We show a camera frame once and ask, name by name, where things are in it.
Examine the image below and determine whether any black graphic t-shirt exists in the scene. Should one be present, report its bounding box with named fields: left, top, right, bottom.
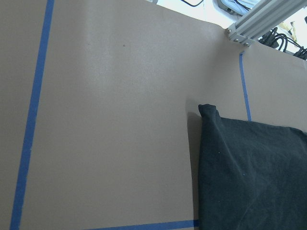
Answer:
left=198, top=104, right=307, bottom=230

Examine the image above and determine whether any black cable bundle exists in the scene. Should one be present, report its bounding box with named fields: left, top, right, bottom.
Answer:
left=260, top=26, right=307, bottom=60

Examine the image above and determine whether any aluminium frame post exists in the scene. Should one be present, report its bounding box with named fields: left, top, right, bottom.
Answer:
left=226, top=0, right=307, bottom=47

